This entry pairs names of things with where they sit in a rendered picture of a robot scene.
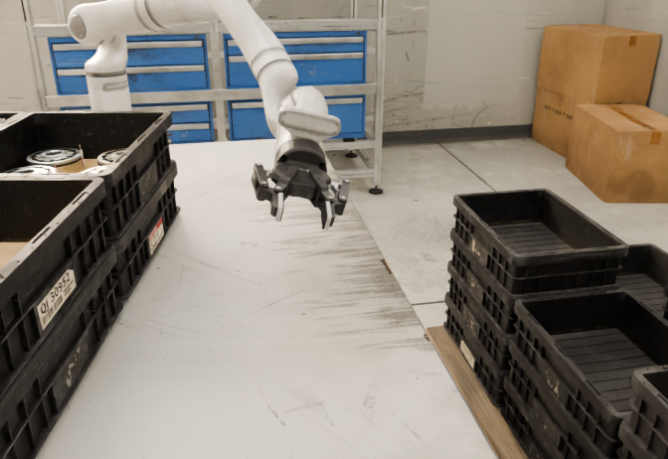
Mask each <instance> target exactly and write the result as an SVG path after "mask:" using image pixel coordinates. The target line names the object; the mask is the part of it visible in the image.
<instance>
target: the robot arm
mask: <svg viewBox="0 0 668 459"><path fill-rule="evenodd" d="M260 1H261V0H108V1H104V2H98V3H86V4H81V5H78V6H76V7H75V8H74V9H73V10H72V11H71V13H70V15H69V18H68V28H69V31H70V33H71V35H72V36H73V38H74V39H75V40H76V41H78V42H79V43H81V44H83V45H86V46H98V49H97V52H96V53H95V55H94V56H93V57H92V58H91V59H89V60H88V61H87V62H86V63H85V64H84V70H85V76H86V82H87V88H88V94H89V100H90V106H91V111H132V108H131V101H130V94H129V86H128V79H127V72H126V64H127V59H128V55H127V44H126V35H132V34H144V33H152V32H158V31H163V30H167V29H171V28H174V27H178V26H182V25H187V24H191V23H195V22H199V21H203V20H208V19H216V18H220V20H221V21H222V22H223V24H224V25H225V27H226V28H227V29H228V31H229V32H230V34H231V35H232V37H233V38H234V40H235V41H236V43H237V45H238V46H239V48H240V50H241V51H242V53H243V55H244V57H245V58H246V60H247V62H248V64H249V66H250V69H251V71H252V73H253V75H254V77H255V79H256V81H257V83H258V85H259V87H260V90H261V94H262V99H263V105H264V112H265V117H266V122H267V125H268V127H269V130H270V131H271V133H272V134H273V136H274V137H275V138H276V145H275V150H274V167H273V168H272V170H270V169H264V168H263V165H262V164H260V163H254V166H253V170H252V175H251V182H252V185H253V189H254V192H255V196H256V199H257V200H259V201H261V202H263V201H265V200H267V201H269V202H270V214H271V215H272V216H273V217H275V221H276V222H281V218H282V214H283V210H284V201H285V200H286V199H287V197H288V196H291V197H300V198H304V199H307V200H309V201H310V202H311V204H312V205H313V207H314V208H318V209H319V210H320V212H321V223H322V229H323V230H328V229H329V227H332V226H333V224H334V221H335V217H336V215H338V216H342V215H343V213H344V209H345V206H346V203H347V200H348V195H349V190H350V185H351V183H350V181H348V180H343V181H342V184H341V183H336V182H332V180H331V178H330V177H329V176H328V174H327V165H326V158H325V151H324V146H323V143H322V141H321V140H324V139H327V138H331V137H334V136H337V135H338V134H339V133H340V131H341V122H340V119H339V118H337V117H335V116H332V115H328V107H327V103H326V100H325V98H324V96H323V95H322V94H321V92H320V91H319V90H317V89H316V88H314V87H312V86H302V87H300V88H298V89H296V90H295V91H294V92H292V93H291V94H289V93H290V92H291V91H292V90H293V88H294V87H295V85H296V84H297V81H298V74H297V71H296V69H295V67H294V65H293V63H292V61H291V60H290V58H289V56H288V54H287V52H286V50H285V49H284V47H283V45H282V44H281V42H280V41H279V39H278V38H277V37H276V36H275V34H274V33H273V32H272V31H271V29H270V28H269V27H268V26H267V25H266V24H265V23H264V22H263V20H262V19H261V18H260V17H259V16H258V15H257V13H256V12H255V11H254V10H253V9H255V8H256V7H257V5H258V4H259V3H260ZM269 178H270V179H271V181H272V182H273V183H274V184H275V186H274V187H273V188H272V187H270V186H269V183H268V179H269ZM329 190H331V191H333V194H334V195H335V197H333V196H332V195H331V194H330V192H329ZM334 198H335V199H334ZM335 214H336V215H335Z"/></svg>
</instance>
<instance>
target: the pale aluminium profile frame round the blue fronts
mask: <svg viewBox="0 0 668 459"><path fill-rule="evenodd" d="M17 2H18V8H19V13H20V18H21V23H22V28H23V33H24V38H25V43H26V48H27V53H28V58H29V63H30V68H31V73H32V78H33V83H34V88H35V93H36V98H37V102H38V107H39V111H50V107H65V106H89V105H90V100H89V94H74V95H47V91H46V86H45V81H44V75H43V70H42V65H41V63H51V56H42V57H40V55H39V49H38V44H37V39H36V37H34V36H33V31H32V26H34V23H33V18H32V13H31V8H30V2H29V0H17ZM55 5H56V10H57V16H58V22H59V24H68V20H67V14H66V9H65V3H64V0H55ZM386 11H387V0H377V19H378V20H379V23H378V29H376V47H371V48H367V54H376V61H375V83H361V84H335V85H309V86H312V87H314V88H316V89H317V90H319V91H320V92H321V94H322V95H323V96H330V95H354V94H374V95H375V98H374V115H366V118H365V121H374V131H373V130H372V129H371V128H370V127H369V126H368V124H367V123H366V122H365V137H366V138H367V139H362V140H358V139H357V138H343V139H324V140H321V141H322V143H323V146H324V151H329V150H346V149H349V150H350V151H351V153H347V154H345V156H346V157H348V158H355V157H357V154H358V155H359V156H360V158H361V159H362V160H363V162H364V163H365V165H366V166H367V167H368V168H358V169H343V170H335V172H336V173H337V175H338V177H339V179H344V178H360V177H372V184H373V185H374V186H375V188H372V189H370V190H369V193H371V194H374V195H379V194H382V193H383V190H382V189H380V188H377V186H379V185H381V162H382V132H383V101H384V71H385V42H386ZM351 18H357V0H349V19H351ZM382 19H383V29H381V25H382ZM213 23H215V33H213ZM209 24H210V38H211V50H212V51H211V52H208V58H212V63H213V75H214V88H215V89H204V90H178V91H150V92H130V93H129V94H130V101H131V104H135V103H160V102H185V101H210V100H215V101H216V112H217V116H213V124H214V129H218V139H217V140H216V141H215V142H227V141H231V139H230V138H228V136H226V130H227V128H230V125H229V117H228V116H225V112H224V100H234V99H258V98H262V94H261V90H260V87H257V88H231V89H223V85H222V71H221V58H224V57H225V56H224V52H220V44H219V32H218V18H216V19H209ZM26 26H28V30H29V35H30V37H28V34H27V29H26ZM365 148H373V158H372V157H371V156H370V155H369V153H368V152H367V151H366V149H365ZM353 150H355V151H356V152H357V154H355V153H352V151H353Z"/></svg>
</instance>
